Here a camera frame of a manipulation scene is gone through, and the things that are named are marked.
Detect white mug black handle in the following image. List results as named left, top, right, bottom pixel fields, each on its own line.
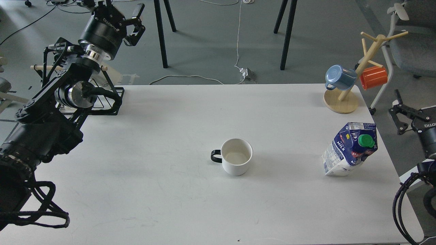
left=210, top=138, right=253, bottom=176

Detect grey office chair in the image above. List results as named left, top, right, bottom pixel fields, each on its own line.
left=369, top=0, right=436, bottom=115

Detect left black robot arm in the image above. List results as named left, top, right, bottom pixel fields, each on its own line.
left=1, top=0, right=146, bottom=229

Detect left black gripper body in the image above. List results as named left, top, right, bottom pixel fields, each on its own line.
left=78, top=10, right=127, bottom=60

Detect blue cup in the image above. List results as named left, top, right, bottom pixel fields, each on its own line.
left=325, top=65, right=358, bottom=91

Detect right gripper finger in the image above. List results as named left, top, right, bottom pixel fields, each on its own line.
left=388, top=89, right=431, bottom=135

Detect black table legs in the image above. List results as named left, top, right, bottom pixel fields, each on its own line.
left=274, top=0, right=298, bottom=71
left=153, top=0, right=177, bottom=68

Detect white power adapter plug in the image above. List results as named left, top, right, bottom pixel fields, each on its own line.
left=239, top=68, right=256, bottom=82

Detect black wire dish rack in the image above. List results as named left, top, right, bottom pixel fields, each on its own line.
left=56, top=76, right=124, bottom=116

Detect black floor cable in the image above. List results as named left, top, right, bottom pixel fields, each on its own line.
left=0, top=0, right=113, bottom=46

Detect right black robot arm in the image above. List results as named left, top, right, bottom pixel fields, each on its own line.
left=388, top=89, right=436, bottom=245

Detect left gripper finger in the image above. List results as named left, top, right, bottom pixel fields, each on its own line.
left=77, top=0, right=113, bottom=14
left=124, top=3, right=146, bottom=46

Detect white power cable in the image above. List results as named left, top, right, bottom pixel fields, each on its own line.
left=149, top=0, right=254, bottom=85

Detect wooden dowel rod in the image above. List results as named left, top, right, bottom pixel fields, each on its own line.
left=30, top=65, right=108, bottom=71

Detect left black table legs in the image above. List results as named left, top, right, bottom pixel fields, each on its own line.
left=153, top=0, right=177, bottom=68

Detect wooden mug tree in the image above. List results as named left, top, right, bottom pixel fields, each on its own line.
left=323, top=31, right=408, bottom=114

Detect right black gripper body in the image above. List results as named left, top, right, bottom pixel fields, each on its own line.
left=412, top=116, right=436, bottom=160

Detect orange cup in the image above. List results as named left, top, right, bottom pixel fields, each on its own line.
left=360, top=66, right=388, bottom=90

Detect blue white milk carton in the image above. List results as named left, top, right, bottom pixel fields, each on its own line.
left=321, top=122, right=377, bottom=176

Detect right black table legs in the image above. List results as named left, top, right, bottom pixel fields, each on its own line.
left=274, top=0, right=298, bottom=71

